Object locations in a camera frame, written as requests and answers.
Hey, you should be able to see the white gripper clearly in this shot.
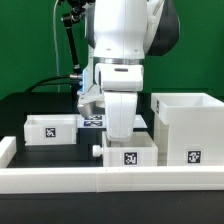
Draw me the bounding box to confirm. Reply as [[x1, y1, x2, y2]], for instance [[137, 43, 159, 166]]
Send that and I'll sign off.
[[95, 63, 144, 141]]

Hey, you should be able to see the white front drawer box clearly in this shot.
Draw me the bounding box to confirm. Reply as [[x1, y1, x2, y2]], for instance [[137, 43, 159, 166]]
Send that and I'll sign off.
[[92, 132, 158, 167]]

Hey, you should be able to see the white drawer box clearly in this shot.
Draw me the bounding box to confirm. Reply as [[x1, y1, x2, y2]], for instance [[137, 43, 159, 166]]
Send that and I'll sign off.
[[24, 115, 77, 146], [92, 132, 158, 167]]

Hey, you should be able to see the white drawer cabinet frame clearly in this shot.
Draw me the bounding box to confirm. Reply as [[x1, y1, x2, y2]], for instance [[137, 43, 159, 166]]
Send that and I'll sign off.
[[151, 93, 224, 166]]

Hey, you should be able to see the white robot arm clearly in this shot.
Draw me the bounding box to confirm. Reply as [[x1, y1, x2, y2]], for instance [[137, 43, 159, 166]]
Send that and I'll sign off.
[[78, 0, 180, 142]]

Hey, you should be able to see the white marker plate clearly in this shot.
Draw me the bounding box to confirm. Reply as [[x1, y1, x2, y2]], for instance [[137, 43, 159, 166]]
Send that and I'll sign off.
[[77, 115, 147, 128]]

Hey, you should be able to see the white hanging cable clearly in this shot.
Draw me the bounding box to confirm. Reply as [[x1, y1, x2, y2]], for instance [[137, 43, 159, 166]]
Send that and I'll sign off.
[[52, 0, 63, 94]]

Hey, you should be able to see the black cable bundle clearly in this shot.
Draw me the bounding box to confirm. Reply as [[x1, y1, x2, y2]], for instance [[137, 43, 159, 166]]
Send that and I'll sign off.
[[23, 75, 83, 94]]

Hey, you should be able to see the white front fence rail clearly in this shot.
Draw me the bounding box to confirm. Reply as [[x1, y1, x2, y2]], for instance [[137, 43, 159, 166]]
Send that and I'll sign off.
[[0, 166, 224, 194]]

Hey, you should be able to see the white fence rail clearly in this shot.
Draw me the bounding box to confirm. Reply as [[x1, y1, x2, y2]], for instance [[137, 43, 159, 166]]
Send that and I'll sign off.
[[0, 166, 224, 194], [0, 136, 17, 168]]

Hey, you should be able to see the white left fence rail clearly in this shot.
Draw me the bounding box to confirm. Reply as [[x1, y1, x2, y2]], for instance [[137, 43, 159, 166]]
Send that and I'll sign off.
[[0, 136, 17, 168]]

